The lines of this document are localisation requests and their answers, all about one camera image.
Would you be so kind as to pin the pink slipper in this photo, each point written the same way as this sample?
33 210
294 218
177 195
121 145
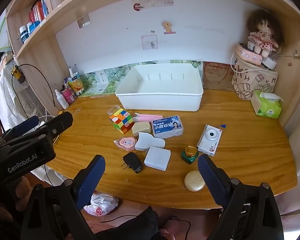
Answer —
171 226

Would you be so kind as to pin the pink framed wall sticker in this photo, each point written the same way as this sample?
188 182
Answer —
150 42

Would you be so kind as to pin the yellow cartoon wall sticker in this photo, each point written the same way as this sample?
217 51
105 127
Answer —
168 27

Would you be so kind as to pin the pink round packet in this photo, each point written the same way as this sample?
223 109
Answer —
126 143

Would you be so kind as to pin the brown haired rag doll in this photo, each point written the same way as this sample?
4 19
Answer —
262 35

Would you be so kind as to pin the white bottle blue label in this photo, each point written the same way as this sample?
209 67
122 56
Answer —
31 27
23 33

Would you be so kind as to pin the white square box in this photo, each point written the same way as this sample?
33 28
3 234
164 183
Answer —
157 158

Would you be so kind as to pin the blue label clear box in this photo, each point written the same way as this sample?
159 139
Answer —
168 127

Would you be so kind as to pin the white lace cloth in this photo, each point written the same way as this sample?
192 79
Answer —
5 100

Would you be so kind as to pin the green bordered board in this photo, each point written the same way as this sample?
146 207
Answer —
0 37

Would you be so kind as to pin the green jar gold lid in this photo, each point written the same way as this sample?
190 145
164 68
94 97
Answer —
190 156

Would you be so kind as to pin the white compact camera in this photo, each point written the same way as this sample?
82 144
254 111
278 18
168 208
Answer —
210 142

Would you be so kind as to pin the white plastic storage bin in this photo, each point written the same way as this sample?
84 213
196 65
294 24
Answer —
160 102

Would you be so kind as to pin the white plastic bottle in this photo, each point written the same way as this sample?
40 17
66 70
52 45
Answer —
61 101

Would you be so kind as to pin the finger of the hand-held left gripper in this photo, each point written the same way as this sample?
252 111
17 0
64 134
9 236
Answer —
27 125
61 122

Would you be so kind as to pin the green landscape poster strip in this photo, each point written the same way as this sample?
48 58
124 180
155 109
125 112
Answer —
115 73

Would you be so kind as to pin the cartoon face cardboard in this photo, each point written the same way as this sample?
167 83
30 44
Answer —
216 76

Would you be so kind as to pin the pink comb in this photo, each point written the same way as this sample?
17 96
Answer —
150 117

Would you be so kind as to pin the white power adapter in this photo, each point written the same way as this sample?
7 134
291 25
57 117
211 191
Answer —
270 63

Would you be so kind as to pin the person's left hand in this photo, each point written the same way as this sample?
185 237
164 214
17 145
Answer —
21 188

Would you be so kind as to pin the patterned beige bag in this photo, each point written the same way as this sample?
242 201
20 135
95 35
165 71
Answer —
250 80

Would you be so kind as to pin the white floral cloth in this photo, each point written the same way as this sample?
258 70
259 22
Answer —
297 180

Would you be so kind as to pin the white tube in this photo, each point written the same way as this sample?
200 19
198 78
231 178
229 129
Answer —
70 72

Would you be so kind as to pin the yellow black hanging gadget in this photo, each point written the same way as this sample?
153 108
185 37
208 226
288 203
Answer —
17 73

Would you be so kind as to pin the round gold compact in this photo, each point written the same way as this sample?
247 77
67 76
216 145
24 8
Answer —
195 181

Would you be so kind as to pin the wooden shelf unit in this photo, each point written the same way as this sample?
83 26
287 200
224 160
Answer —
42 62

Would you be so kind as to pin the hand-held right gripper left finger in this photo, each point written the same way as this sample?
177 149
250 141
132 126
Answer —
91 180

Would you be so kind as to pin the white shaped sponge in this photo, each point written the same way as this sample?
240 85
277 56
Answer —
147 141

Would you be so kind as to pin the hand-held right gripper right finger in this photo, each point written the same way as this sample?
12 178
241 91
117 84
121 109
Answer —
212 180

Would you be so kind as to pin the pink round box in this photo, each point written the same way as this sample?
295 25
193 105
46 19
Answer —
247 55

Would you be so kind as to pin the paper strip wall note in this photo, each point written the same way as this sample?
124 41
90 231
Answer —
160 1

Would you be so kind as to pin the pink can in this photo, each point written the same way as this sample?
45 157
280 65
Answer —
68 95

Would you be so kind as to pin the small clear plastic piece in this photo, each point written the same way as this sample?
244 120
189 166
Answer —
113 110

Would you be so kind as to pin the white plastic bag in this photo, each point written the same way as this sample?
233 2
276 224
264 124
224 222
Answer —
102 202

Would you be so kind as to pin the white paper leaflet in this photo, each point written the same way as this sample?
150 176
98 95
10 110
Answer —
100 82

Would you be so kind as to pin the black charger plug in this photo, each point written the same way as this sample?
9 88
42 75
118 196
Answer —
133 162

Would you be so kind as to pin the red wall sticker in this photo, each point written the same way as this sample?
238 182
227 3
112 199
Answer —
138 6

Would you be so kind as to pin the row of books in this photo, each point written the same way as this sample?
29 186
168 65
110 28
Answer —
38 8

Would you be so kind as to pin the green tissue pack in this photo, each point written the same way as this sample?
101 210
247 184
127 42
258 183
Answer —
267 108

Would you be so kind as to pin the multicoloured puzzle cube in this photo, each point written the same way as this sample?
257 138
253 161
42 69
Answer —
122 122

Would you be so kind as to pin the person's leg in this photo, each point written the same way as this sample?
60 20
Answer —
140 226

